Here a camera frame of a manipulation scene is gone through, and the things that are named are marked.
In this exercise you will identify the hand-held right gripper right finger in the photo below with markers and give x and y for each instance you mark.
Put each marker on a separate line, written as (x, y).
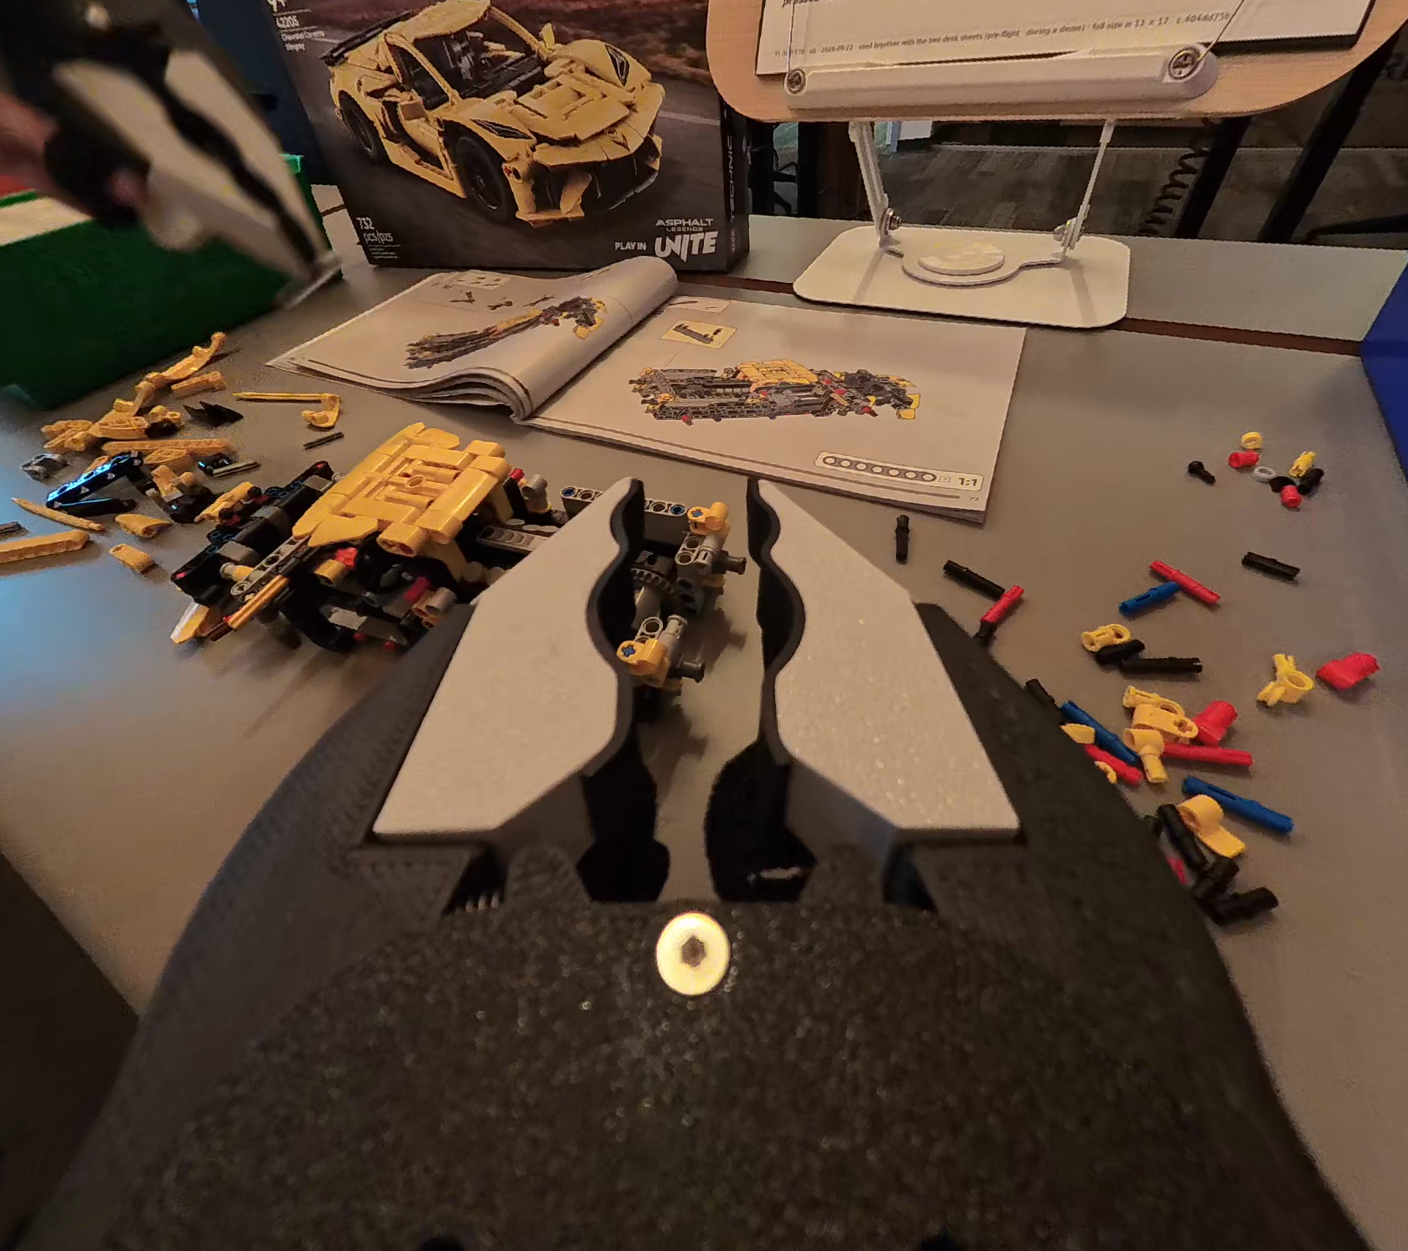
(880, 723)

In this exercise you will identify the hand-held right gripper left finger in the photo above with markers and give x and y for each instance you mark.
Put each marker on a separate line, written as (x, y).
(517, 711)

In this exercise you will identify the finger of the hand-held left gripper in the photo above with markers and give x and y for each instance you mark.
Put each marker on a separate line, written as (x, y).
(248, 139)
(182, 211)

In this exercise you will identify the grey desk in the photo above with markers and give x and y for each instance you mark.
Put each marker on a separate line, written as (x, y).
(1078, 437)

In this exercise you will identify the person's left hand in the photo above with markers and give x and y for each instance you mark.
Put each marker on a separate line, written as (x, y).
(16, 134)

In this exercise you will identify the green plastic bin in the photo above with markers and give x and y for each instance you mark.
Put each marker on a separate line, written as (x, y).
(132, 305)

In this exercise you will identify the pile of yellow body panels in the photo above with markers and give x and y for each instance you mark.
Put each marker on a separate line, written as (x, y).
(165, 447)

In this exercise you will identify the partly built toy car model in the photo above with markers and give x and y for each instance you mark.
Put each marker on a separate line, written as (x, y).
(418, 491)

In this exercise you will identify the large scatter of coloured pins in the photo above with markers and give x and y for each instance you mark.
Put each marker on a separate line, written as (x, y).
(1210, 723)

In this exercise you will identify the open instruction booklet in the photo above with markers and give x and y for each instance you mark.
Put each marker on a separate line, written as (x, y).
(902, 371)

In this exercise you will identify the instruction sheet on stand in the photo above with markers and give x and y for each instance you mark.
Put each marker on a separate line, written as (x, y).
(957, 283)

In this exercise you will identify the blue plastic bin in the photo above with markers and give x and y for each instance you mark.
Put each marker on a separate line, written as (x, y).
(1388, 371)

